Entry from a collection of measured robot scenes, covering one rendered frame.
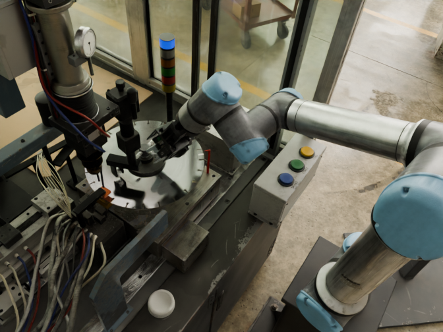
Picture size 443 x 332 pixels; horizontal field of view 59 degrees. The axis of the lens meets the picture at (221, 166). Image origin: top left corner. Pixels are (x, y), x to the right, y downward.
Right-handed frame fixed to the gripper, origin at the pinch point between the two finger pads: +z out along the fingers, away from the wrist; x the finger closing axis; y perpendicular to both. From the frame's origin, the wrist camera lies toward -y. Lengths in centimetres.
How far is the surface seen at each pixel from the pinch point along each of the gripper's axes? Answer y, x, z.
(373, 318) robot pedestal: -14, 70, -15
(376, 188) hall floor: -145, 78, 37
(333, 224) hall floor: -106, 75, 48
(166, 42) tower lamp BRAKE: -18.7, -25.8, -9.5
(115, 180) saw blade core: 11.5, -0.9, 7.5
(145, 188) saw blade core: 8.0, 5.5, 3.0
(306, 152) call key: -36.7, 24.8, -13.9
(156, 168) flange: 2.0, 2.7, 2.0
